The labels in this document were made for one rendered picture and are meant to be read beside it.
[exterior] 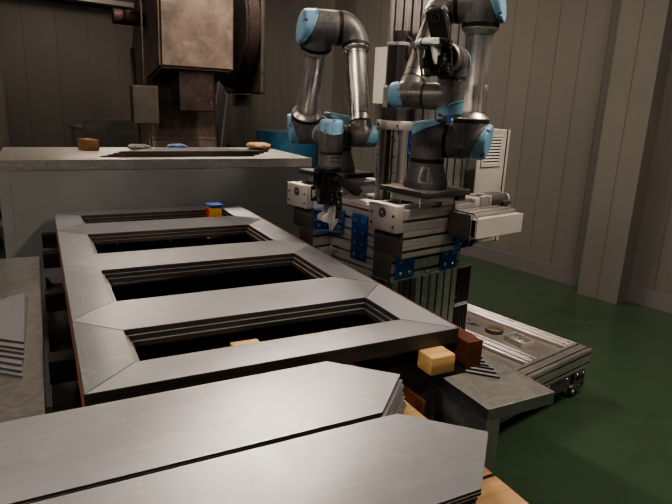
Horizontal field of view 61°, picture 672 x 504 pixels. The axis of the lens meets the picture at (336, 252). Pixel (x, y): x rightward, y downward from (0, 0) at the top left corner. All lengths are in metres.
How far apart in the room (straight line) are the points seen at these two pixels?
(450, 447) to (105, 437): 0.47
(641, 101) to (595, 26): 0.73
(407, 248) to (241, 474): 1.26
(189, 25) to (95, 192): 2.68
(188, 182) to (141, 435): 1.81
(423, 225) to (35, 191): 1.50
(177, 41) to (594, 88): 3.18
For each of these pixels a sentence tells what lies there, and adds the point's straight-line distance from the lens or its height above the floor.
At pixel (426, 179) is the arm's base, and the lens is 1.95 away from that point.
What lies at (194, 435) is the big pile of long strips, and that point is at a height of 0.85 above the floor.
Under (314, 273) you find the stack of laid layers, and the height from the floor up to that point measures 0.83.
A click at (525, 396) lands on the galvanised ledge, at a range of 1.40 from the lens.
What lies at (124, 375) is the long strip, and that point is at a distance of 1.04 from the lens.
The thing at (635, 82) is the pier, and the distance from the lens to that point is 4.40.
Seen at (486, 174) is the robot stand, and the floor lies 1.05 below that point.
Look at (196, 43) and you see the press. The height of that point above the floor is 1.73.
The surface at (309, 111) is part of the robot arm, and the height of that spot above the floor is 1.27.
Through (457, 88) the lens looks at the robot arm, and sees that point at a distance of 1.67.
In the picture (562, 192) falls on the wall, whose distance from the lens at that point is 4.80.
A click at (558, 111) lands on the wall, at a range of 4.83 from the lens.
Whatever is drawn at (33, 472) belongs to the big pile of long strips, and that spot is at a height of 0.85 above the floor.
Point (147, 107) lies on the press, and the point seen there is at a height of 1.22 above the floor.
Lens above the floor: 1.30
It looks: 15 degrees down
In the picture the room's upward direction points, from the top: 2 degrees clockwise
